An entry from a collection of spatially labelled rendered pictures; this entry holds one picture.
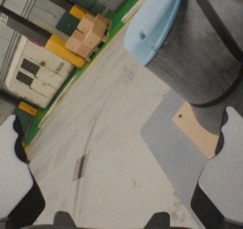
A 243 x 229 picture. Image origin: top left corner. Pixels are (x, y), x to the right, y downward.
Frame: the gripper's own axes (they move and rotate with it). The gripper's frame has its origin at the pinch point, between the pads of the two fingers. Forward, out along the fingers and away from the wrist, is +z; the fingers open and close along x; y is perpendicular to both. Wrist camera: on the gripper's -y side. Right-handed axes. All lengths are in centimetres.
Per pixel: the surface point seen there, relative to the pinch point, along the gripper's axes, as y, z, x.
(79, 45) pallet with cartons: 89, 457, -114
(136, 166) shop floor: 114, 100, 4
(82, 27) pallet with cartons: 50, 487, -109
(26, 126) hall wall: 608, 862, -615
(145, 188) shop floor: 113, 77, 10
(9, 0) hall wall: -91, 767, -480
